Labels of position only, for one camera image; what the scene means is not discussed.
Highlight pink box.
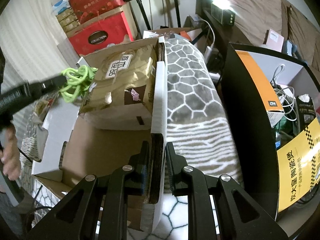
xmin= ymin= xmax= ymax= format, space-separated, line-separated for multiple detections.
xmin=264 ymin=29 xmax=285 ymax=47

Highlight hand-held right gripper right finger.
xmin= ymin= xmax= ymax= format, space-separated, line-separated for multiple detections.
xmin=166 ymin=142 xmax=291 ymax=240

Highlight gold paper bag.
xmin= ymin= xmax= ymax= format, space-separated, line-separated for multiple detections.
xmin=79 ymin=39 xmax=160 ymax=117

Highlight stack of tan boxes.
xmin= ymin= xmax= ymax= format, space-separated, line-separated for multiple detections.
xmin=55 ymin=5 xmax=81 ymax=37

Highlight glossy printed packet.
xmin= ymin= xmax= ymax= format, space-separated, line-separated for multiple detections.
xmin=142 ymin=27 xmax=202 ymax=40

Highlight brown bedding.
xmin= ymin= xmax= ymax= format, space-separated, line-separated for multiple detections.
xmin=217 ymin=0 xmax=320 ymax=67

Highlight blue and white tissue pack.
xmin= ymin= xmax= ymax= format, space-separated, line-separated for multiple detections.
xmin=52 ymin=0 xmax=73 ymax=13

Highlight black carton packet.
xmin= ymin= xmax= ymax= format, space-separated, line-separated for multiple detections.
xmin=295 ymin=94 xmax=317 ymax=132

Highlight white cables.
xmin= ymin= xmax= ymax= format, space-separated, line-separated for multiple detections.
xmin=271 ymin=64 xmax=302 ymax=124

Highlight white lit device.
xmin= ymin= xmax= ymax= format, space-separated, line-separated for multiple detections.
xmin=211 ymin=0 xmax=236 ymax=26

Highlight white curtain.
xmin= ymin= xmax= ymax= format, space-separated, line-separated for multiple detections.
xmin=0 ymin=0 xmax=75 ymax=87

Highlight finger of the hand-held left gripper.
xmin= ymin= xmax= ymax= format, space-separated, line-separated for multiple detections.
xmin=30 ymin=74 xmax=68 ymax=98

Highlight black tripod stand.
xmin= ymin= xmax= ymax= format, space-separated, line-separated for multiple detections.
xmin=136 ymin=0 xmax=182 ymax=32

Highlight black storage box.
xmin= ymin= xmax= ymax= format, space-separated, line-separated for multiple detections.
xmin=221 ymin=42 xmax=320 ymax=222

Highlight red and brown gift box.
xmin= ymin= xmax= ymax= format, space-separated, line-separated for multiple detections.
xmin=67 ymin=4 xmax=138 ymax=57

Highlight yellow printed box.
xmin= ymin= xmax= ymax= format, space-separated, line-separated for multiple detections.
xmin=276 ymin=119 xmax=320 ymax=213

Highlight white charger cable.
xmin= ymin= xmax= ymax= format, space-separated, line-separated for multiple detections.
xmin=193 ymin=18 xmax=216 ymax=52

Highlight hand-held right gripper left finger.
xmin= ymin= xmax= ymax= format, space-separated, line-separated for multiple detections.
xmin=26 ymin=141 xmax=150 ymax=240

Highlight grey patterned blanket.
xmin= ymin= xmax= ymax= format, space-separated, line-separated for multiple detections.
xmin=20 ymin=34 xmax=245 ymax=240

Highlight green cord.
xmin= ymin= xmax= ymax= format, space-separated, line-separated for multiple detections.
xmin=59 ymin=65 xmax=99 ymax=103

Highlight white cardboard box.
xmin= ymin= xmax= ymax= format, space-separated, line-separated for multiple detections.
xmin=31 ymin=36 xmax=168 ymax=233

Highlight white power adapter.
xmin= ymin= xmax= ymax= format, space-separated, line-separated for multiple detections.
xmin=204 ymin=46 xmax=220 ymax=63

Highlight orange and white box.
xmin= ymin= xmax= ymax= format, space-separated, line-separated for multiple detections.
xmin=235 ymin=50 xmax=286 ymax=128

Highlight person's left hand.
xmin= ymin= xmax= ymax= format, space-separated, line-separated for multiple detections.
xmin=0 ymin=124 xmax=22 ymax=180

